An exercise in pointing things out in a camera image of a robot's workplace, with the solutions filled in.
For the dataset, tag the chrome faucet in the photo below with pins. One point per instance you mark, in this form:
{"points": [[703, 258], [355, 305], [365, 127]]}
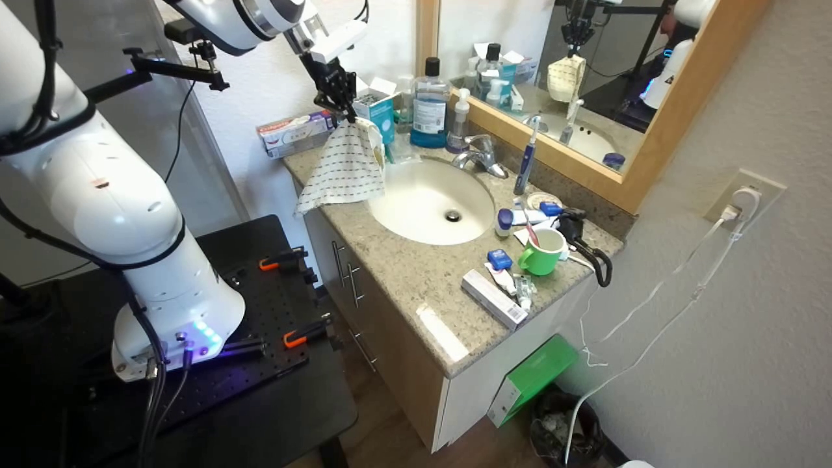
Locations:
{"points": [[480, 151]]}

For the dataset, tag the small clear soap bottle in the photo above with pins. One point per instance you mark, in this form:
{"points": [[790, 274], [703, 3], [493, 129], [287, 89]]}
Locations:
{"points": [[456, 134]]}

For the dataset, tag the orange black clamp lower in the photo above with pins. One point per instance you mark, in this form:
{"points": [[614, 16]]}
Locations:
{"points": [[308, 335]]}

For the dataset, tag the green mug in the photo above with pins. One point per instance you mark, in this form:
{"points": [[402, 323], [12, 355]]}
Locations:
{"points": [[545, 253]]}

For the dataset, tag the orange black clamp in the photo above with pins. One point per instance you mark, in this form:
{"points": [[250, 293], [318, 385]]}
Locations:
{"points": [[281, 261], [308, 335]]}

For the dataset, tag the wall power outlet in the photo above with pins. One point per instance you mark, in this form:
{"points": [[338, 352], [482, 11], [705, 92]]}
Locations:
{"points": [[750, 193]]}

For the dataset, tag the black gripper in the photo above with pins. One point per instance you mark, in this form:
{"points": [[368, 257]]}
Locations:
{"points": [[335, 88]]}

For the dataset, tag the black robot table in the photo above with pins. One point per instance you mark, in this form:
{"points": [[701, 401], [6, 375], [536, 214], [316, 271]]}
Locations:
{"points": [[253, 407]]}

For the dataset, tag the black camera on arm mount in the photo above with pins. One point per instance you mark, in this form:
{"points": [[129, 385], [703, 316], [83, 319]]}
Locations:
{"points": [[182, 32]]}

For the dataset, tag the blue electric toothbrush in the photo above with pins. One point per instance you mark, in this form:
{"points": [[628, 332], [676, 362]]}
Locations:
{"points": [[528, 158]]}

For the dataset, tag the black hair dryer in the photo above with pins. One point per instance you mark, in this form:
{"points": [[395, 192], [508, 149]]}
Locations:
{"points": [[569, 225]]}

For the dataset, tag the blue mouthwash bottle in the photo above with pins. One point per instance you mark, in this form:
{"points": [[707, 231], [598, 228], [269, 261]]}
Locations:
{"points": [[429, 108]]}

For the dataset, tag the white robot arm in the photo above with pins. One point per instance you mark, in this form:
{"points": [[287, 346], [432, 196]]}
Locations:
{"points": [[116, 209]]}

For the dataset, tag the white oval sink basin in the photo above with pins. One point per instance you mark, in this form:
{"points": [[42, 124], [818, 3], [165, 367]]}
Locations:
{"points": [[432, 203]]}

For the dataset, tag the toothpaste box on counter edge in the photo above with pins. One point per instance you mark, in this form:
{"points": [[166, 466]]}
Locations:
{"points": [[292, 134]]}

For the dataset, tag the blue white tube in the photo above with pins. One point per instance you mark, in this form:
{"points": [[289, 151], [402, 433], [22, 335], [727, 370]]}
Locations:
{"points": [[511, 288]]}

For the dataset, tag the white long box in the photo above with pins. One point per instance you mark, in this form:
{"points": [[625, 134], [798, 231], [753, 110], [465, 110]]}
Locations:
{"points": [[493, 301]]}

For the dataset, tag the trash bin with bag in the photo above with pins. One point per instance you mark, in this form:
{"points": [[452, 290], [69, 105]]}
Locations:
{"points": [[565, 436]]}

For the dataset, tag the green white box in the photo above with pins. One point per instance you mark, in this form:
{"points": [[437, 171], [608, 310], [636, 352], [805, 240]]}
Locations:
{"points": [[528, 379]]}

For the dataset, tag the wood framed mirror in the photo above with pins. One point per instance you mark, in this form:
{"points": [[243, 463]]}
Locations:
{"points": [[614, 85]]}

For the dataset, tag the wooden vanity cabinet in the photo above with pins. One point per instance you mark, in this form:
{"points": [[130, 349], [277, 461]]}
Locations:
{"points": [[441, 352]]}

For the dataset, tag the cream patterned towel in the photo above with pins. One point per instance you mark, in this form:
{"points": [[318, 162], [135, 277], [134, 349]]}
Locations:
{"points": [[348, 171]]}

